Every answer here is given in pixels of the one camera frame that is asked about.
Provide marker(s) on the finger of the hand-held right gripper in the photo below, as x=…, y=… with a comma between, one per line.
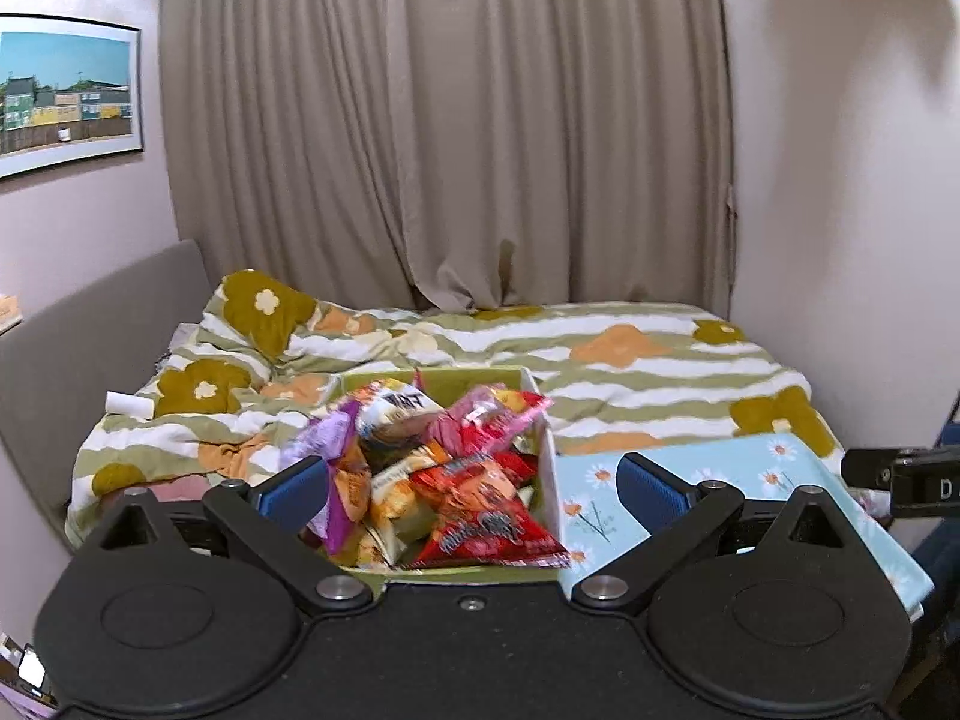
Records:
x=866, y=469

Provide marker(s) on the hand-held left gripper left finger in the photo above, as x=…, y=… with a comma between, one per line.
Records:
x=296, y=491

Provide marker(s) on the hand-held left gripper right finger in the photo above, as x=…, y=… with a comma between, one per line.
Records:
x=652, y=491

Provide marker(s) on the small orange snack packet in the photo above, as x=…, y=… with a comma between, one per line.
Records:
x=351, y=491

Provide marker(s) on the purple snack packet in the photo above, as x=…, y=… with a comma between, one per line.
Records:
x=330, y=439

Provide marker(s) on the cream bread snack packet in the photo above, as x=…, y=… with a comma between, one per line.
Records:
x=397, y=499

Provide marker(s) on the red orange snack packet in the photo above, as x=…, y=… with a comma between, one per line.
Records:
x=480, y=476

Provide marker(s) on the pink snack packet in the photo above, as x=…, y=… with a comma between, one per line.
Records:
x=487, y=412

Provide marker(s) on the green cardboard box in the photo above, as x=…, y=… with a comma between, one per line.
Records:
x=480, y=373

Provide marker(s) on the dark blue cloth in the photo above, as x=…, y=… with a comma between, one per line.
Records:
x=941, y=562

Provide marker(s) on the daisy print tablecloth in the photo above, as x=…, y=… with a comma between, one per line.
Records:
x=750, y=465

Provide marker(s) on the white brown snack packet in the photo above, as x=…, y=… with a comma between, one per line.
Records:
x=390, y=405

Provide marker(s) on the white paper roll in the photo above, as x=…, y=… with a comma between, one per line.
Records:
x=129, y=403

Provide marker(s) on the striped floral blanket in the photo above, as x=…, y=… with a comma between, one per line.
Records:
x=525, y=345

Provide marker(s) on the beige curtain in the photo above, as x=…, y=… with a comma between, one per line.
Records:
x=450, y=127

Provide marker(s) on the framed wall poster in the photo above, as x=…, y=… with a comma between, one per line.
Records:
x=67, y=90

